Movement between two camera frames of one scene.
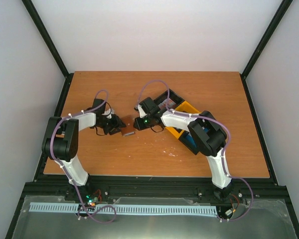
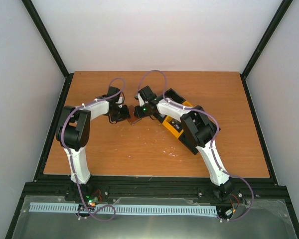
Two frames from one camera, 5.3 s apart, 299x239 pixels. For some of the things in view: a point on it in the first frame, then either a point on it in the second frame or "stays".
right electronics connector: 229,212 stays
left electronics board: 90,201 stays
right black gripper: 139,125 to 139,114
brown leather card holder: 129,130 to 133,119
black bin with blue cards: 188,139 stays
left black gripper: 117,125 to 124,116
